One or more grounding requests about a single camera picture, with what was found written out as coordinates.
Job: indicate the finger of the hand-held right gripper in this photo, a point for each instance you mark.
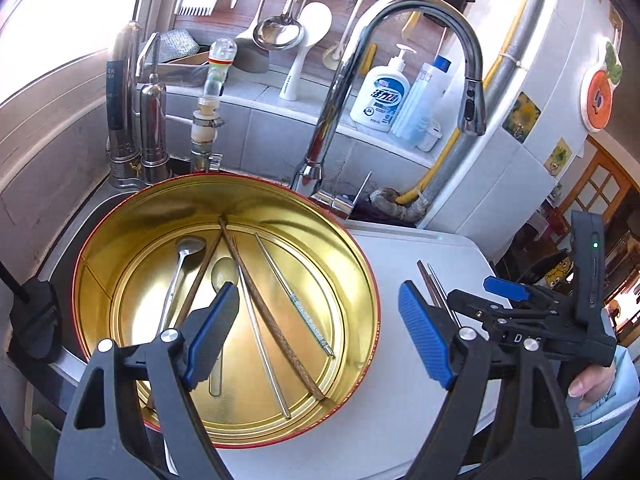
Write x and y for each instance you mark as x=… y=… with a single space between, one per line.
x=475 y=305
x=505 y=287

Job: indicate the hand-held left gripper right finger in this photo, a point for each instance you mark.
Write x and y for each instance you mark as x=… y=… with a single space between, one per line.
x=425 y=335

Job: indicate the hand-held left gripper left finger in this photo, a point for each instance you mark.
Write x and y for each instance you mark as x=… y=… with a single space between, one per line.
x=210 y=335

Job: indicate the patterned metal chopstick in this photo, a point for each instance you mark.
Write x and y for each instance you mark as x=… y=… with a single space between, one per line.
x=444 y=296
x=304 y=310

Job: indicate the wooden chopstick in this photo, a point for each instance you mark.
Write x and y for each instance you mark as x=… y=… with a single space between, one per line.
x=270 y=317
x=427 y=280
x=200 y=280

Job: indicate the plain metal chopstick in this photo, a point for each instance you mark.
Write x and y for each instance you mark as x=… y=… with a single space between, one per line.
x=270 y=360

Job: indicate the steel spoon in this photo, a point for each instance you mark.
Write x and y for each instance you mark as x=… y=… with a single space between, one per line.
x=190 y=246

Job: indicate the round golden tin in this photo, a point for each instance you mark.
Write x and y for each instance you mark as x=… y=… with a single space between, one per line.
x=130 y=285

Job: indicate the grey pipe elbow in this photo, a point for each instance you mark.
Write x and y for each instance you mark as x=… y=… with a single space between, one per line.
x=387 y=197

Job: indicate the person's right forearm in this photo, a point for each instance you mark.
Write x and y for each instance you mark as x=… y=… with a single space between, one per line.
x=615 y=430

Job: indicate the person's right hand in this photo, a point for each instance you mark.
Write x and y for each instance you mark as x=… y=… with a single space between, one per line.
x=592 y=385

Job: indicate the yellow cartoon figure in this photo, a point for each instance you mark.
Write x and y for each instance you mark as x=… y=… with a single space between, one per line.
x=557 y=275

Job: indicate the wooden door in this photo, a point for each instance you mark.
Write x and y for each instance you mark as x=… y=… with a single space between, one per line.
x=605 y=175

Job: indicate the small sunflower hook sticker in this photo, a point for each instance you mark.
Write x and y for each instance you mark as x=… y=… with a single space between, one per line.
x=559 y=157

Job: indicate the stainless steel sink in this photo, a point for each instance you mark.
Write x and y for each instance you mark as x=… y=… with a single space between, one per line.
x=75 y=240

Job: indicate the large sunflower hook sticker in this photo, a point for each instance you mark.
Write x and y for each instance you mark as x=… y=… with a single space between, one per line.
x=522 y=117

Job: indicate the small white container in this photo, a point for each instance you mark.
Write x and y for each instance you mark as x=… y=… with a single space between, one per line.
x=430 y=135

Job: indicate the white blue-capped bottle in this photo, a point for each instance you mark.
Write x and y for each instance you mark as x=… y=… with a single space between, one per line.
x=420 y=100

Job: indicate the slim chrome tap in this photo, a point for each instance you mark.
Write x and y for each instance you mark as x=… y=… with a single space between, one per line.
x=154 y=120

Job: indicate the white detergent bottle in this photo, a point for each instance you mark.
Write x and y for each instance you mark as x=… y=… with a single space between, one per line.
x=380 y=100

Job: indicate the chrome kitchen faucet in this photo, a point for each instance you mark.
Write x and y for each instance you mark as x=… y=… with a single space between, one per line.
x=325 y=120

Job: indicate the chrome water filter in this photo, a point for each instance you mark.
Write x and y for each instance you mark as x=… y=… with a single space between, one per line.
x=122 y=110

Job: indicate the grey metal pipe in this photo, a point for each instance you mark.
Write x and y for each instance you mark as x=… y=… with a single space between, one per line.
x=520 y=35

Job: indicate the glass tap fitting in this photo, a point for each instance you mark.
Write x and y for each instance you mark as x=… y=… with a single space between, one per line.
x=212 y=75

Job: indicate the white rice paddle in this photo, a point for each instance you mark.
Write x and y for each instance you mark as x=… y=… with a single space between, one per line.
x=300 y=60

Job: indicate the steel ladle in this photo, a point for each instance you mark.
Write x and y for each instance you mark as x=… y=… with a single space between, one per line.
x=277 y=32

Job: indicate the orange fruit wall decoration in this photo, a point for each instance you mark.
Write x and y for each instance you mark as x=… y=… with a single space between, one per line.
x=600 y=97

